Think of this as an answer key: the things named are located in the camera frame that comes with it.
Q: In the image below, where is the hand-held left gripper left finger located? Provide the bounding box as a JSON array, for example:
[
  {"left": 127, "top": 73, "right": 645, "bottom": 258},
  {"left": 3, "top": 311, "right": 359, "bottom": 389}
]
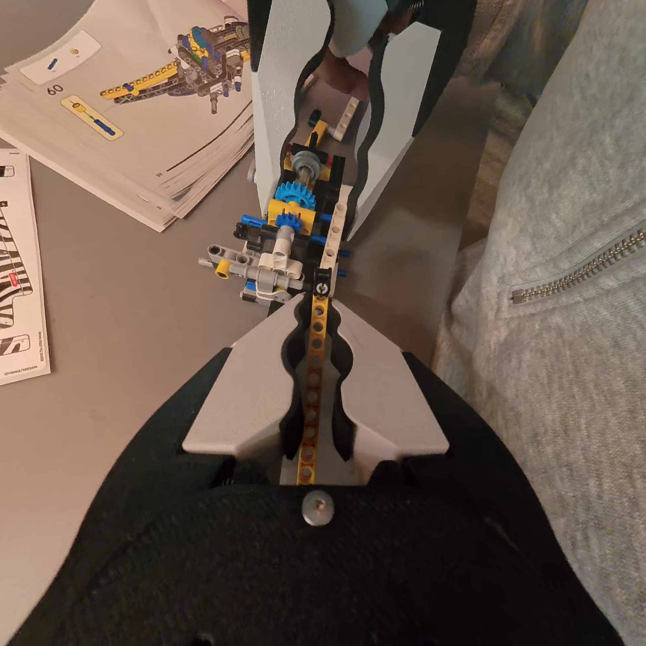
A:
[{"left": 182, "top": 293, "right": 310, "bottom": 486}]

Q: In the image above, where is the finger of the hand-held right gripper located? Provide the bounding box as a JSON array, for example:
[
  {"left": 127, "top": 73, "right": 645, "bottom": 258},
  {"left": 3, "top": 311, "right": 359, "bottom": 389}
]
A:
[
  {"left": 250, "top": 0, "right": 336, "bottom": 215},
  {"left": 346, "top": 23, "right": 443, "bottom": 243}
]

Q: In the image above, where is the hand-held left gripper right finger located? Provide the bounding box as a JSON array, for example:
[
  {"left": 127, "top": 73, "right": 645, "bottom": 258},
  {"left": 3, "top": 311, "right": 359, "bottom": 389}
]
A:
[{"left": 323, "top": 298, "right": 451, "bottom": 486}]

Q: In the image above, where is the lego gearbox model assembly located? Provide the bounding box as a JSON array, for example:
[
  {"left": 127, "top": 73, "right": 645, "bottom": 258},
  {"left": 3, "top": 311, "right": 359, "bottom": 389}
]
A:
[{"left": 198, "top": 146, "right": 351, "bottom": 488}]

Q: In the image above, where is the yellow lego beam white connector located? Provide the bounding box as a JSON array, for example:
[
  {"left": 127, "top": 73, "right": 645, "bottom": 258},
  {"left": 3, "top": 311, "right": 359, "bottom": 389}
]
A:
[{"left": 309, "top": 96, "right": 360, "bottom": 152}]

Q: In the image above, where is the lego instruction booklet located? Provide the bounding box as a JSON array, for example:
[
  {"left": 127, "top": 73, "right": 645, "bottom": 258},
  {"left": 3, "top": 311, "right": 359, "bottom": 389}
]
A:
[{"left": 0, "top": 0, "right": 255, "bottom": 233}]

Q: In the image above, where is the person's right hand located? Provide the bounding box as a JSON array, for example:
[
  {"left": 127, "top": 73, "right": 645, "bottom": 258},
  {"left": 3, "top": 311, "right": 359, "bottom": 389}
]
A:
[{"left": 317, "top": 45, "right": 373, "bottom": 102}]

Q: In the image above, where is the zebra striped sticker sheet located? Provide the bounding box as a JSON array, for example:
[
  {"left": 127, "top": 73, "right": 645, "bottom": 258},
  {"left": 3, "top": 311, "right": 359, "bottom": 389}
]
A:
[{"left": 0, "top": 149, "right": 51, "bottom": 387}]

